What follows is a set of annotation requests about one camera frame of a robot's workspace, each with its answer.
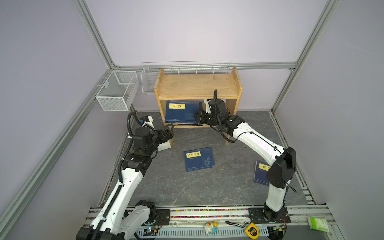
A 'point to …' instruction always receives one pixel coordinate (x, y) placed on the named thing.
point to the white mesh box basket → (119, 91)
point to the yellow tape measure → (252, 231)
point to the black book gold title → (186, 124)
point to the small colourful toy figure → (211, 228)
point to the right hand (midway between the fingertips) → (196, 115)
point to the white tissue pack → (164, 146)
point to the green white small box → (318, 224)
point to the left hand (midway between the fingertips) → (167, 129)
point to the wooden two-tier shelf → (227, 138)
